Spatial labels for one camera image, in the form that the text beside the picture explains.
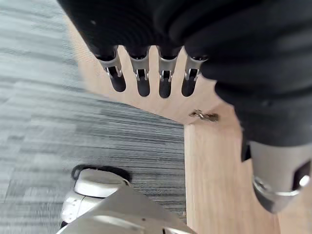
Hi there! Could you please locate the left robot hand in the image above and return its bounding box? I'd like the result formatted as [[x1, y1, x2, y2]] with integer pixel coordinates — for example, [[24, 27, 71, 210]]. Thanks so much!
[[56, 0, 312, 215]]

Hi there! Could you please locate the silver cabinet key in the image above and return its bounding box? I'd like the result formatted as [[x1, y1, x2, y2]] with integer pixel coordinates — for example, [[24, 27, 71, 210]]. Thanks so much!
[[189, 109, 219, 123]]

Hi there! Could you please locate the light wooden cabinet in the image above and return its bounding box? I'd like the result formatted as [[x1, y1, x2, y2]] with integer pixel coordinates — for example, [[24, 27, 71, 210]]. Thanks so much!
[[65, 17, 312, 234]]

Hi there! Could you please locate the silver robot leg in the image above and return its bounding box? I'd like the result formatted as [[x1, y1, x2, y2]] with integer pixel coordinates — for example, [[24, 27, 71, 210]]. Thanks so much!
[[56, 168, 198, 234]]

